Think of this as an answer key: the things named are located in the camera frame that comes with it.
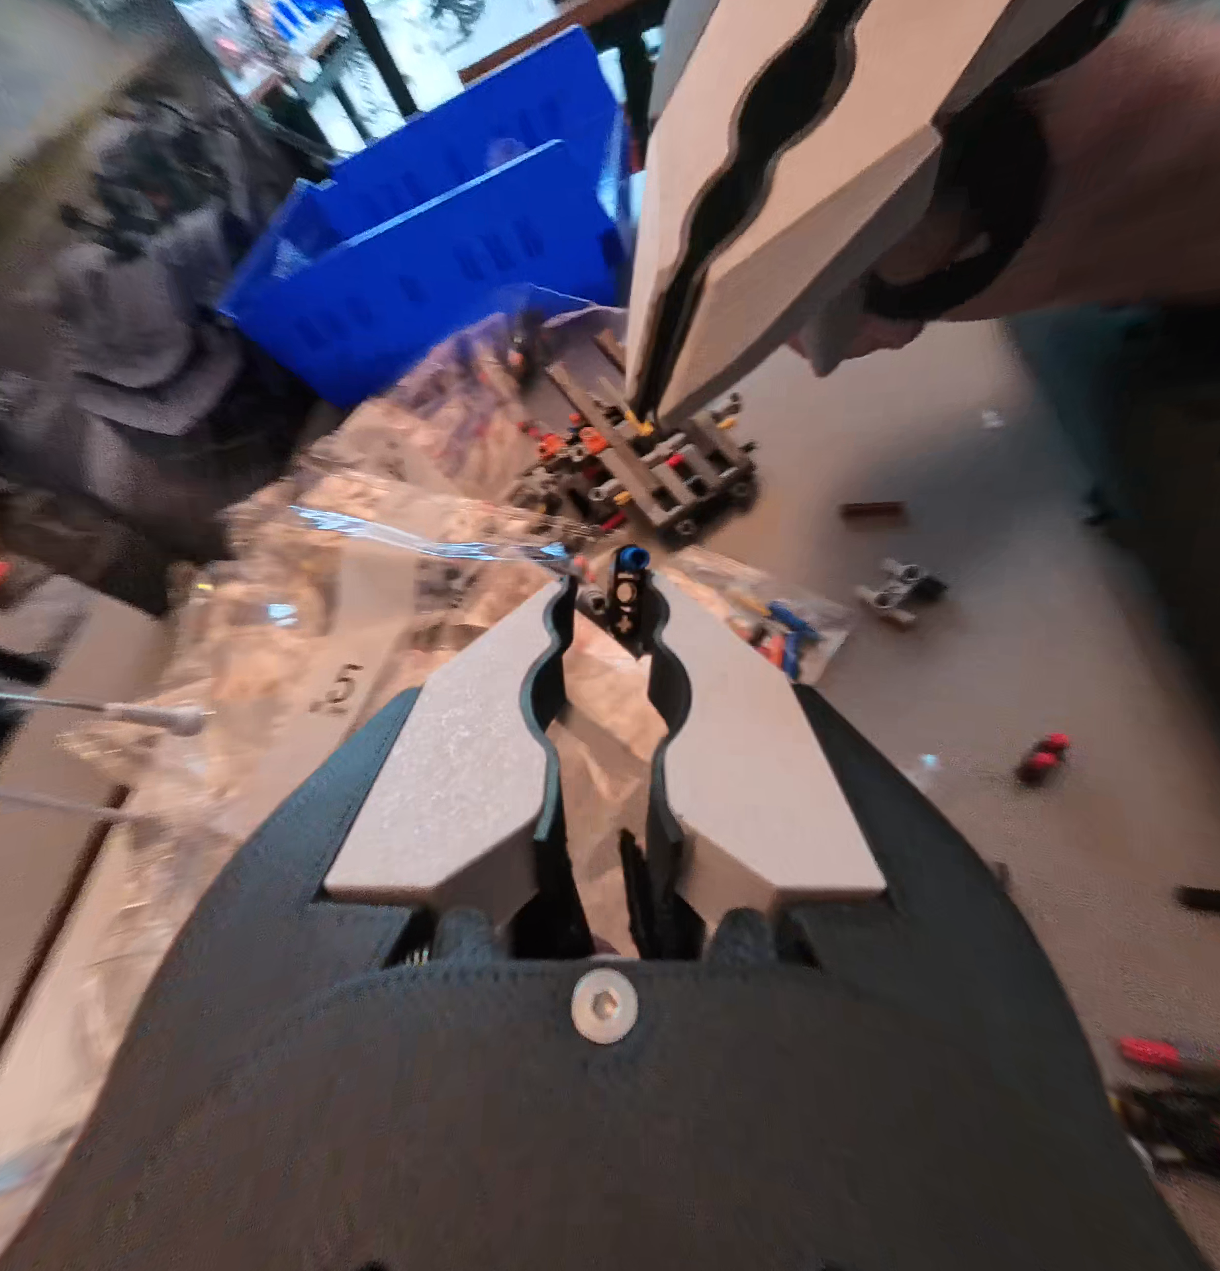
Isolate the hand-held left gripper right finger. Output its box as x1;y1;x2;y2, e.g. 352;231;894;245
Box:
618;573;890;958

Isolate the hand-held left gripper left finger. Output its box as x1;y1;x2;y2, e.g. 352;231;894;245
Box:
322;575;596;961

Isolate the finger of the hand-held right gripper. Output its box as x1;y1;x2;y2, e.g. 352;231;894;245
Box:
653;0;1020;427
623;0;822;412

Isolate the small clear bag of pins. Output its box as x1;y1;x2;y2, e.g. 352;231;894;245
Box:
660;546;857;688

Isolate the pile of clear parts bags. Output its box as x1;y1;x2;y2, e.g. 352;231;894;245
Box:
0;307;671;1222

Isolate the black connector with blue pin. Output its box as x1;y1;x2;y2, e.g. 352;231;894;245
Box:
578;541;663;658

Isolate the dark grey lego chassis frame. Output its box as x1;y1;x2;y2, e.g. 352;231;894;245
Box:
505;331;762;546

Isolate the person's right hand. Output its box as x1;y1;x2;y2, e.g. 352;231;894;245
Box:
945;9;1220;326

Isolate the blue plastic bin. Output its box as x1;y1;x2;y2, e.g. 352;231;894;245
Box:
293;24;636;239
217;139;632;408

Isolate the dark grey connector block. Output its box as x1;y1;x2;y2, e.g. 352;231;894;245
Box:
856;557;951;628

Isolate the black piece with red studs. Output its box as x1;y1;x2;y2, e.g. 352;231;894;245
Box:
1015;733;1074;785

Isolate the red and grey pin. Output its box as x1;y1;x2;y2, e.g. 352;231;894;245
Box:
1117;1035;1202;1073

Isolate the wire page holder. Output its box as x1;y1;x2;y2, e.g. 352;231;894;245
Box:
0;689;215;737

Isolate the black metal post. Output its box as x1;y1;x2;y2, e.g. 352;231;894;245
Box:
342;0;417;114

